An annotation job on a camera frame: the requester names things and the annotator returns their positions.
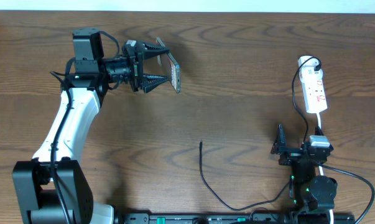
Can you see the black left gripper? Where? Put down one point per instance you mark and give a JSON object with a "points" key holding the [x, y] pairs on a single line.
{"points": [[137, 66]]}

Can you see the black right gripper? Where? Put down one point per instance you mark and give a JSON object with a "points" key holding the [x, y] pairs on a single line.
{"points": [[280, 147]]}

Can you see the silver Galaxy smartphone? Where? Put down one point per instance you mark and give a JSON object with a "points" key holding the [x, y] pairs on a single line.
{"points": [[171, 70]]}

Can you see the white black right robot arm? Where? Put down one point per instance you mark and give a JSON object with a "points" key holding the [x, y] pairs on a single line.
{"points": [[312, 192]]}

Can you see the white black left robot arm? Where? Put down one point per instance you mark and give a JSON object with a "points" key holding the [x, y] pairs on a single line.
{"points": [[51, 187]]}

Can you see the white USB charger adapter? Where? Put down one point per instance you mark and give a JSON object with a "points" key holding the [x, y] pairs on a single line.
{"points": [[310, 67]]}

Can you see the white power strip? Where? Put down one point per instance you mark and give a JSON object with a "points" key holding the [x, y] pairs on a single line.
{"points": [[314, 95]]}

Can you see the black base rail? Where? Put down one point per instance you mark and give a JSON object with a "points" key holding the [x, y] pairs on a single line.
{"points": [[261, 217]]}

